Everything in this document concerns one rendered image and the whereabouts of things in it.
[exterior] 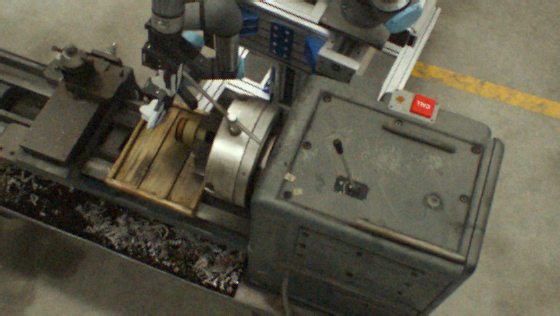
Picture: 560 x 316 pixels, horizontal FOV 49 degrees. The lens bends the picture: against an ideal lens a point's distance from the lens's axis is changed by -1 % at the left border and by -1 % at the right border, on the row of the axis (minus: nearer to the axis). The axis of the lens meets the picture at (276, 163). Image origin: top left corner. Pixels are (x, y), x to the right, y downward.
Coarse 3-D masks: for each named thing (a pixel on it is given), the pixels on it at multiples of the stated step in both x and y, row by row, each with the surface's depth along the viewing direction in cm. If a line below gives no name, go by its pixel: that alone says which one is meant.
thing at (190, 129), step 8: (184, 120) 183; (192, 120) 182; (200, 120) 182; (176, 128) 182; (184, 128) 181; (192, 128) 180; (200, 128) 182; (176, 136) 183; (184, 136) 181; (192, 136) 180; (200, 136) 181; (208, 136) 186; (184, 144) 183; (192, 144) 181
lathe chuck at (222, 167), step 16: (240, 112) 170; (256, 112) 171; (224, 128) 168; (224, 144) 167; (240, 144) 167; (208, 160) 169; (224, 160) 167; (240, 160) 167; (208, 176) 171; (224, 176) 169; (208, 192) 178; (224, 192) 174
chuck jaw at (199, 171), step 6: (198, 144) 180; (204, 144) 180; (210, 144) 180; (198, 150) 179; (204, 150) 179; (210, 150) 179; (198, 156) 178; (204, 156) 178; (198, 162) 178; (204, 162) 177; (198, 168) 175; (204, 168) 176; (198, 174) 175; (204, 174) 174; (210, 186) 175
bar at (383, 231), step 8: (360, 224) 152; (368, 224) 152; (376, 232) 152; (384, 232) 151; (392, 232) 151; (400, 240) 151; (408, 240) 150; (416, 240) 150; (424, 248) 150; (432, 248) 150; (440, 248) 150; (448, 256) 149; (456, 256) 149; (464, 256) 149
